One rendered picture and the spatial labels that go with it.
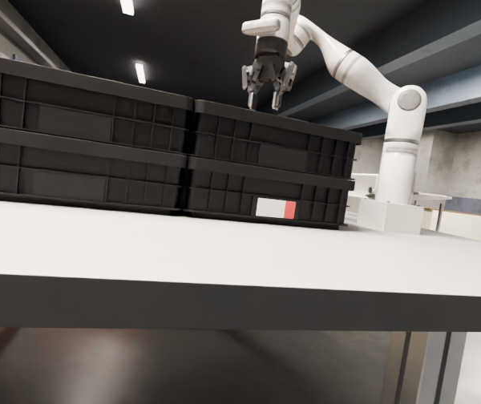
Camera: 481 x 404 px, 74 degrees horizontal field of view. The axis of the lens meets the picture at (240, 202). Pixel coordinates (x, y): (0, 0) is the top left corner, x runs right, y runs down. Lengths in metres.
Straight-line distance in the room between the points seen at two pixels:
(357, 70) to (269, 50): 0.36
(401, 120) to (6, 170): 0.93
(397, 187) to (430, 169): 8.88
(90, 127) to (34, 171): 0.12
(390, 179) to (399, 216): 0.11
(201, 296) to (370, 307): 0.16
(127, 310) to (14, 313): 0.08
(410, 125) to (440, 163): 9.08
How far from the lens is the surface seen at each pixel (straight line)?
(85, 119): 0.64
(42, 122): 0.65
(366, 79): 1.09
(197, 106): 0.65
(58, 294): 0.28
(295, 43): 1.14
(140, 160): 0.62
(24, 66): 0.66
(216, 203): 0.66
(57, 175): 0.64
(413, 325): 0.38
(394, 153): 1.01
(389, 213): 0.97
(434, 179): 9.97
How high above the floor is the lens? 0.79
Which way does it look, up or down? 4 degrees down
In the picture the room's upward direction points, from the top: 8 degrees clockwise
